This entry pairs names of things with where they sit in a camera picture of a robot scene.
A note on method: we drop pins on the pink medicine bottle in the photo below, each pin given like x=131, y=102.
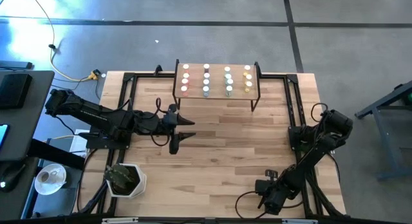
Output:
x=185, y=81
x=184, y=89
x=186, y=75
x=185, y=66

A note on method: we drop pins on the phone with lit screen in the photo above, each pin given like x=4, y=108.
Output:
x=2, y=135

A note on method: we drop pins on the wooden shelf with black legs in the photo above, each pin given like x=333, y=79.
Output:
x=196, y=89

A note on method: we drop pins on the dark grey desk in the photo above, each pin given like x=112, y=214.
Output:
x=29, y=127

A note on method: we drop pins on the silver metal bracket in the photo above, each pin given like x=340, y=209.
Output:
x=299, y=221
x=119, y=220

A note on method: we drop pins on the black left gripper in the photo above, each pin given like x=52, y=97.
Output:
x=170, y=123

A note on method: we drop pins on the white cup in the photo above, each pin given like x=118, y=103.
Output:
x=44, y=176

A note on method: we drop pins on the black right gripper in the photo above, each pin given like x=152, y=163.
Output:
x=278, y=193

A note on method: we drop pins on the yellow medicine bottle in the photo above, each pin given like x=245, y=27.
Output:
x=247, y=67
x=248, y=84
x=248, y=76

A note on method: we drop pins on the teal medicine bottle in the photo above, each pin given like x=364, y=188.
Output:
x=228, y=76
x=230, y=81
x=228, y=88
x=227, y=69

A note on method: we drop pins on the blue medicine bottle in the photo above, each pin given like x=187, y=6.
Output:
x=205, y=89
x=206, y=81
x=207, y=75

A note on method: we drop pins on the grey metal table frame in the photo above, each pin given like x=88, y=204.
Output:
x=380, y=127

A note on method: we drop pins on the black flat box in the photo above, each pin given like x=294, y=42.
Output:
x=14, y=90

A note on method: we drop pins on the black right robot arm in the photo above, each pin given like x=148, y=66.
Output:
x=322, y=143

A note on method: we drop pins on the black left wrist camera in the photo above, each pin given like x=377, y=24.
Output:
x=172, y=108

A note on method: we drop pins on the green succulent plant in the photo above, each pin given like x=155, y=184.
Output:
x=117, y=177

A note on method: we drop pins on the white hexagonal planter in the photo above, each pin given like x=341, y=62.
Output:
x=139, y=185

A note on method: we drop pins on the white paper sheet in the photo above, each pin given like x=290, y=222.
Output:
x=75, y=146

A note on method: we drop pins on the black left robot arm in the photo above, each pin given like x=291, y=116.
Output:
x=96, y=113

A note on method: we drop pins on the black computer mouse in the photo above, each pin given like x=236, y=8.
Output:
x=9, y=179

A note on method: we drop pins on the black aluminium table frame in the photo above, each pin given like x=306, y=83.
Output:
x=148, y=75

